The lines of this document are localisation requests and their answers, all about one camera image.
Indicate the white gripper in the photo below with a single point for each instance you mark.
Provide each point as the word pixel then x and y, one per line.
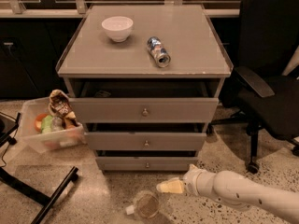
pixel 191 180

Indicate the grey bottom drawer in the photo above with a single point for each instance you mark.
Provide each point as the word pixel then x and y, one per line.
pixel 145 163

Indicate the grey drawer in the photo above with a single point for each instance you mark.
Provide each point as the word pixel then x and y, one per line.
pixel 145 163
pixel 145 137
pixel 144 102

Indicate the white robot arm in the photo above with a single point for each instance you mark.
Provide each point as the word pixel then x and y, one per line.
pixel 236 191

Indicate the grey middle drawer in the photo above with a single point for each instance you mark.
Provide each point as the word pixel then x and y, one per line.
pixel 145 137

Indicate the grey drawer cabinet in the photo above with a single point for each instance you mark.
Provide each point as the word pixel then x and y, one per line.
pixel 186 33

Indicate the grey top drawer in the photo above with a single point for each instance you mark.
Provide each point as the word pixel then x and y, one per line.
pixel 144 102

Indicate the small dark item in drawer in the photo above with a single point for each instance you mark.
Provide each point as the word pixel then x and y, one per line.
pixel 102 94

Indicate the black office chair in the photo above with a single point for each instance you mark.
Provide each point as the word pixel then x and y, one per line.
pixel 262 86

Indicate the blue silver soda can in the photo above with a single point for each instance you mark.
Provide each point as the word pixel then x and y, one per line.
pixel 158 52

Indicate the brown chip bag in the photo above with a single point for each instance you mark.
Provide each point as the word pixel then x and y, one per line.
pixel 59 105

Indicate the green apple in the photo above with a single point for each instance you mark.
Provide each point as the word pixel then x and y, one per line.
pixel 46 124

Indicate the clear plastic bin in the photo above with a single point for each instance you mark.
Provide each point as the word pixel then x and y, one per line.
pixel 42 142

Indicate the orange fruit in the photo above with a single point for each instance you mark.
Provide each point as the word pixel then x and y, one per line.
pixel 38 121

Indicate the white ceramic bowl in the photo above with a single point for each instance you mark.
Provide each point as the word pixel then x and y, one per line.
pixel 118 28

